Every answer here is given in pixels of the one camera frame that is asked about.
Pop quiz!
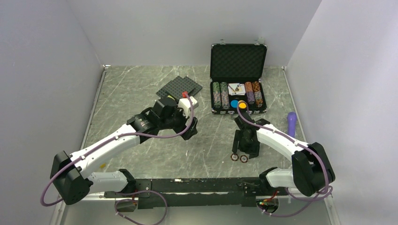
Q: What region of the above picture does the grey chip stack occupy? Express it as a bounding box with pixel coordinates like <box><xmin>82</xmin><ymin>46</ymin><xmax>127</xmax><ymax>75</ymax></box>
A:
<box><xmin>213</xmin><ymin>93</ymin><xmax>222</xmax><ymax>105</ymax></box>

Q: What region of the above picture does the dark foam pad top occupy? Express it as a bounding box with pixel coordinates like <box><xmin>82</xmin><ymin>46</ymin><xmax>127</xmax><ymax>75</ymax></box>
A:
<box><xmin>156</xmin><ymin>76</ymin><xmax>192</xmax><ymax>100</ymax></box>

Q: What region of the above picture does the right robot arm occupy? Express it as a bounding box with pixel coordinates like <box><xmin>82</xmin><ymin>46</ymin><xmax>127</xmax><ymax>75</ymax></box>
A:
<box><xmin>230</xmin><ymin>117</ymin><xmax>336</xmax><ymax>197</ymax></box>

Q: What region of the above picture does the red chip stack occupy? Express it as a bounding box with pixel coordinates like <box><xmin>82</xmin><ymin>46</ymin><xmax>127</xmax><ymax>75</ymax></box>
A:
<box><xmin>245</xmin><ymin>82</ymin><xmax>253</xmax><ymax>93</ymax></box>

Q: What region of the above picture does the yellow dealer button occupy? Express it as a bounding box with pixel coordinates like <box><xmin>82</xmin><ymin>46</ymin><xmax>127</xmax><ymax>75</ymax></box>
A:
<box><xmin>238</xmin><ymin>101</ymin><xmax>247</xmax><ymax>109</ymax></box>

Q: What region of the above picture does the orange-black single chip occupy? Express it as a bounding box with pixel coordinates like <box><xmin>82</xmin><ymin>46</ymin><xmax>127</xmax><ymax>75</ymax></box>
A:
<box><xmin>230</xmin><ymin>153</ymin><xmax>239</xmax><ymax>161</ymax></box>
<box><xmin>240</xmin><ymin>155</ymin><xmax>248</xmax><ymax>163</ymax></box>

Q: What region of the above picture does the dark green chip stack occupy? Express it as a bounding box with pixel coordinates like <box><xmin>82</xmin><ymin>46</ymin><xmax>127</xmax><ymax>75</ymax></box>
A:
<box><xmin>220</xmin><ymin>82</ymin><xmax>228</xmax><ymax>95</ymax></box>

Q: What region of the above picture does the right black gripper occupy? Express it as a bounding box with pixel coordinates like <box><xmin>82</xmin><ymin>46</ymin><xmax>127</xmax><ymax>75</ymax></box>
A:
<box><xmin>232</xmin><ymin>129</ymin><xmax>260</xmax><ymax>159</ymax></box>

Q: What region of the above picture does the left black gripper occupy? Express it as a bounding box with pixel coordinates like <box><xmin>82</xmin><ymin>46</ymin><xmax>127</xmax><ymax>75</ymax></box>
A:
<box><xmin>159</xmin><ymin>100</ymin><xmax>198</xmax><ymax>140</ymax></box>

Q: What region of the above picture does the black base frame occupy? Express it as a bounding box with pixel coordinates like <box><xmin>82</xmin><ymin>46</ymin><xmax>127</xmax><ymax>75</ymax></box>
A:
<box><xmin>104</xmin><ymin>177</ymin><xmax>290</xmax><ymax>209</ymax></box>

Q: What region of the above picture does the blue dealer button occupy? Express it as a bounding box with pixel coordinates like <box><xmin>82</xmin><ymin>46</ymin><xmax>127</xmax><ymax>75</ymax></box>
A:
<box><xmin>230</xmin><ymin>100</ymin><xmax>238</xmax><ymax>108</ymax></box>

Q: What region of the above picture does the purple-grey chip stack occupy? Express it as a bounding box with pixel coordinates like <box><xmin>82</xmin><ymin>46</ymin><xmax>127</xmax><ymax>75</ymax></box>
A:
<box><xmin>221</xmin><ymin>94</ymin><xmax>229</xmax><ymax>105</ymax></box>

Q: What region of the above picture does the purple cylinder object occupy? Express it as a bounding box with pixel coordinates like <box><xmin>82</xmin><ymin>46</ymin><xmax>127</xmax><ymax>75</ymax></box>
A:
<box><xmin>286</xmin><ymin>112</ymin><xmax>298</xmax><ymax>138</ymax></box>

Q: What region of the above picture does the playing cards deck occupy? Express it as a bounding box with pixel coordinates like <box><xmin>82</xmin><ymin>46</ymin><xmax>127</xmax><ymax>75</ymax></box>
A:
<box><xmin>227</xmin><ymin>83</ymin><xmax>246</xmax><ymax>96</ymax></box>

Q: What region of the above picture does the black poker case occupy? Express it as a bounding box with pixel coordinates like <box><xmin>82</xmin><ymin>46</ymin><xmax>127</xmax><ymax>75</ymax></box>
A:
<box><xmin>210</xmin><ymin>44</ymin><xmax>268</xmax><ymax>114</ymax></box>

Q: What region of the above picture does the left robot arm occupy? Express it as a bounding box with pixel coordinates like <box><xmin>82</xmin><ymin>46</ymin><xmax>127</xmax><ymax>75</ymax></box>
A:
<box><xmin>50</xmin><ymin>96</ymin><xmax>199</xmax><ymax>205</ymax></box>

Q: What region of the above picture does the small chip stack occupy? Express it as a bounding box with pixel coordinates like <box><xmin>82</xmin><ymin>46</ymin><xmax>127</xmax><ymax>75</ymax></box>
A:
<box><xmin>254</xmin><ymin>91</ymin><xmax>262</xmax><ymax>101</ymax></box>

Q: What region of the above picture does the purple chip stack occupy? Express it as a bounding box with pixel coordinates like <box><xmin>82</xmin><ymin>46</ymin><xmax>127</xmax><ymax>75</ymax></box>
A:
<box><xmin>246</xmin><ymin>91</ymin><xmax>255</xmax><ymax>105</ymax></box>

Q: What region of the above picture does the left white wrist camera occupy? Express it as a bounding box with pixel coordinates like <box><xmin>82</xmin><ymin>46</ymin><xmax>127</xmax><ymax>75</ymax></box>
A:
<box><xmin>178</xmin><ymin>91</ymin><xmax>199</xmax><ymax>118</ymax></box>

